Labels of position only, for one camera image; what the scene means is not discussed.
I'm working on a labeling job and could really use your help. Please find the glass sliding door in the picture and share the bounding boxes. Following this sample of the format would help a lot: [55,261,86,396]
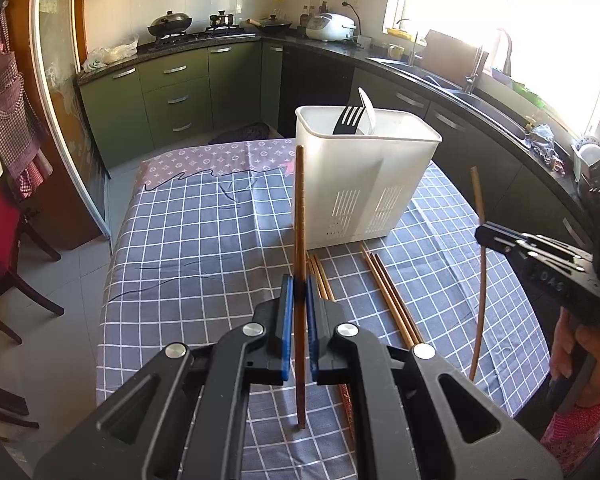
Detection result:
[30,0,114,252]

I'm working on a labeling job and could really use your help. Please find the wooden cutting board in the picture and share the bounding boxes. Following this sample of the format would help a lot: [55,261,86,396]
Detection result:
[422,29,489,69]

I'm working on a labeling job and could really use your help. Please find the black built-in appliance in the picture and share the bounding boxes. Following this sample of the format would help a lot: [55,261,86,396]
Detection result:
[278,47,355,139]

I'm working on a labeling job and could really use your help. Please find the crumpled cloth on counter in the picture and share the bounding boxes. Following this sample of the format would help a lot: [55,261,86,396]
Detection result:
[524,123,566,176]

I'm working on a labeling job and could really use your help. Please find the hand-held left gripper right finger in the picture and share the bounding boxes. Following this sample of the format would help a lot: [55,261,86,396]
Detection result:
[305,274,563,480]

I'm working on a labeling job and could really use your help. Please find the dark stone countertop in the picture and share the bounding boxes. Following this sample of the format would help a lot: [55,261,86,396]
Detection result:
[77,29,597,222]

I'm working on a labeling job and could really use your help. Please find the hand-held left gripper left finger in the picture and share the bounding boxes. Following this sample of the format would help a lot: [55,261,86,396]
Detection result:
[32,274,297,480]

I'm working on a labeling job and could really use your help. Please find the white rice cooker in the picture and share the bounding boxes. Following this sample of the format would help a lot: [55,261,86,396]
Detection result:
[305,12,357,42]

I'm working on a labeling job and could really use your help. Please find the steel kitchen sink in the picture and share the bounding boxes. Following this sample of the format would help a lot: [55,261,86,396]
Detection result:
[370,55,531,142]

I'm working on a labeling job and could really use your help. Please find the red wooden chair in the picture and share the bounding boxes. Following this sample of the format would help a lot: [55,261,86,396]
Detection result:
[0,179,66,432]

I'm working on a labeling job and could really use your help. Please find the metal kitchen faucet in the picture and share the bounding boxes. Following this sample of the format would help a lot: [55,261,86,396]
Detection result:
[462,27,515,96]

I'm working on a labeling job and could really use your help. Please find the white dish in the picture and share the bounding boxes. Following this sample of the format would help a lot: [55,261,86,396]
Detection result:
[572,142,600,182]

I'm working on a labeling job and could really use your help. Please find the purple patterned cloth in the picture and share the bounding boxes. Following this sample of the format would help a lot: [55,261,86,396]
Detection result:
[139,137,298,192]

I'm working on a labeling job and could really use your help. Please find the white plastic utensil holder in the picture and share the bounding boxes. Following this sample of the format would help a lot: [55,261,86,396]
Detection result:
[295,104,443,251]

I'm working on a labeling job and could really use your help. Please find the black wok with lid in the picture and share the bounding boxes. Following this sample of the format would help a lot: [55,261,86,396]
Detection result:
[147,9,194,39]

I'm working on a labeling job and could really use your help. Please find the black slotted spatula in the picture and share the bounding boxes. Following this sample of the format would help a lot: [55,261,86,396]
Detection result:
[332,105,366,136]

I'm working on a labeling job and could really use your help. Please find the dark brown wooden chopstick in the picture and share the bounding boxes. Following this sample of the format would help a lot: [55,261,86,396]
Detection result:
[293,145,308,432]

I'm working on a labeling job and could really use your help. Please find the frying pan with lid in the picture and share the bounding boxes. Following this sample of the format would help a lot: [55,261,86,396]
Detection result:
[246,15,294,31]

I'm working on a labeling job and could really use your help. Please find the green kitchen cabinets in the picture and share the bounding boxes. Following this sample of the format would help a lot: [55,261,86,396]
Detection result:
[77,40,597,261]

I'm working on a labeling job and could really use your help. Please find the green plastic tray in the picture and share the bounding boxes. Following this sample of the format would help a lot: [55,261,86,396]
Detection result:
[511,80,546,107]

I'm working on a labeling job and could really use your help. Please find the clear plastic bag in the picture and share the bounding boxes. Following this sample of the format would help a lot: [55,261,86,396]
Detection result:
[82,34,140,74]

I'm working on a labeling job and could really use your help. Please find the black gas stove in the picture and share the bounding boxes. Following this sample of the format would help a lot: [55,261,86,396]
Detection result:
[147,27,256,49]

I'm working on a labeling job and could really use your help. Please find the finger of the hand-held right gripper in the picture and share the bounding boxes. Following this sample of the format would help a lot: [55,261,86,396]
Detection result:
[474,220,597,273]

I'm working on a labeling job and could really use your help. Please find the dark floor cloth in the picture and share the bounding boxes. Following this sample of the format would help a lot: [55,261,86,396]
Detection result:
[207,122,281,146]

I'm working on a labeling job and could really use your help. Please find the grey checked tablecloth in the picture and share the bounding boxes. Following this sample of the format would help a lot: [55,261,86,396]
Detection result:
[94,157,553,480]

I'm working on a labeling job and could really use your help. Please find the red checked apron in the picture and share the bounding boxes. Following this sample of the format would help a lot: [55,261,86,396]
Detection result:
[0,4,54,202]

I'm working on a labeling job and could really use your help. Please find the white plastic spoon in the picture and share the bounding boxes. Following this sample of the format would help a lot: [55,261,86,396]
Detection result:
[357,87,377,136]

